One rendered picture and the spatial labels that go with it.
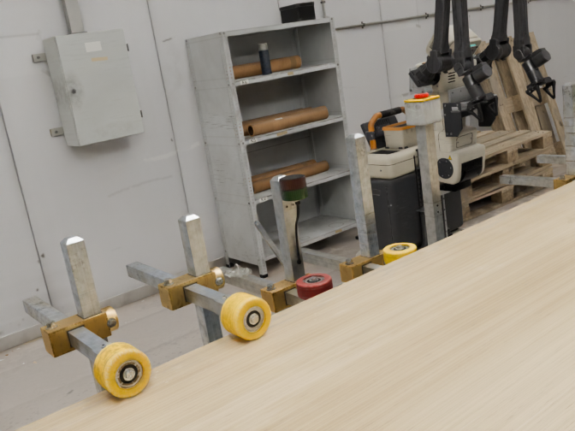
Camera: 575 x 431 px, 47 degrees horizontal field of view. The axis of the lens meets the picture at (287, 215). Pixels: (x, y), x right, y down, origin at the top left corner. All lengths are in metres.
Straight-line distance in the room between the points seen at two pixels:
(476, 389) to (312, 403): 0.24
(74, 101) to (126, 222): 0.85
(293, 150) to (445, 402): 4.01
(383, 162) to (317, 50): 1.60
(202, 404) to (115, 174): 3.22
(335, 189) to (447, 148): 1.74
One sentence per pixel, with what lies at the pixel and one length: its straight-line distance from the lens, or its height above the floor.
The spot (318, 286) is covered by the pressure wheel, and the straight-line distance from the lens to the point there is 1.44.
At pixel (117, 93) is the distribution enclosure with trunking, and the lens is 3.95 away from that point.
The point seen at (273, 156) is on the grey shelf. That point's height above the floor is 0.67.
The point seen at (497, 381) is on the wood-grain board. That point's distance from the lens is 1.03.
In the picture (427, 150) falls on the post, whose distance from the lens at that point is 1.86.
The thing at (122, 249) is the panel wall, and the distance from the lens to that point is 4.27.
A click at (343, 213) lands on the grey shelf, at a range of 4.88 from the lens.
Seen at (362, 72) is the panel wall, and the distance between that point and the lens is 5.37.
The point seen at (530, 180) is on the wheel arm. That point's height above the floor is 0.81.
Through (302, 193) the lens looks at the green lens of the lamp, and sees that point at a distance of 1.48.
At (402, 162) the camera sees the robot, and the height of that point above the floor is 0.76.
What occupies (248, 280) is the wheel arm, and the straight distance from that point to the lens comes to 1.68.
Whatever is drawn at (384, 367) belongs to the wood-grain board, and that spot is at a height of 0.90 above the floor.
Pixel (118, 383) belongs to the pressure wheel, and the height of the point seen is 0.93.
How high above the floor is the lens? 1.41
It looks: 14 degrees down
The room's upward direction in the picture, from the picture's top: 9 degrees counter-clockwise
